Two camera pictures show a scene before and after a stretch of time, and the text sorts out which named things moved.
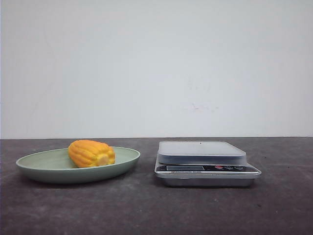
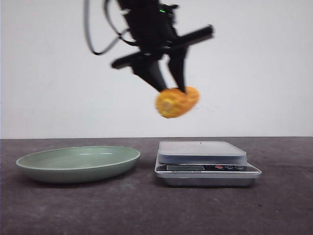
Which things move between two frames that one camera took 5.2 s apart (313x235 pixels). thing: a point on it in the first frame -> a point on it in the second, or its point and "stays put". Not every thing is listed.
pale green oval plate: x=55 y=166 stays put
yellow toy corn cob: x=85 y=153 -> x=171 y=102
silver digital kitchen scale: x=203 y=164 stays put
